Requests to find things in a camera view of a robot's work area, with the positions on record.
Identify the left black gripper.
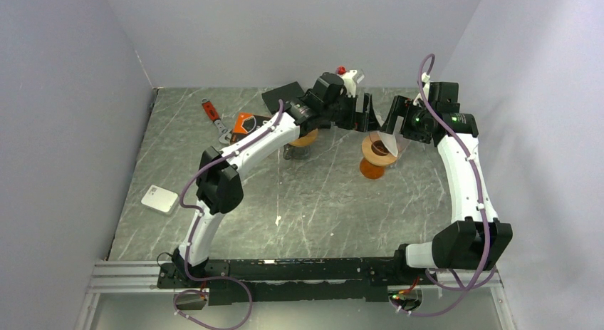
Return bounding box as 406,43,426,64
322,93,380,133

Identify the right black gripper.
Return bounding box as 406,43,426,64
380,96,435,144

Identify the pink dripper with wooden ring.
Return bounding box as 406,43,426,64
370,131,410,157

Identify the wooden dripper ring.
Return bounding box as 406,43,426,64
288,128,320,148
361,135,400,167

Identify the grey glass carafe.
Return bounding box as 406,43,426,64
283,144,311,160

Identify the orange coffee filter box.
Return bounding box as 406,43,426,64
229,113,271,145

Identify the white paper coffee filter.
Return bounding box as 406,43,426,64
377,132,399,157

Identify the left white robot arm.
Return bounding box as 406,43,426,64
172,69,380,287

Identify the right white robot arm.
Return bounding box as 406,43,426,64
382,82,513,284

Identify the orange glass cup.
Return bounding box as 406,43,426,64
359,159,385,180

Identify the black box rear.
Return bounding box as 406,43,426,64
261,81,305,115

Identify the red adjustable wrench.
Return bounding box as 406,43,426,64
202,98,232,145

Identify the white small block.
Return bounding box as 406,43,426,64
141,185,179,215

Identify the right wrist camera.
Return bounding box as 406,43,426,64
412,72,430,108

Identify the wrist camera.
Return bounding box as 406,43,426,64
335,66,365,97
412,72,430,108

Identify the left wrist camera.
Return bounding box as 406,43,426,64
335,66,365,97

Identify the black base frame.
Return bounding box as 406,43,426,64
157,254,427,306

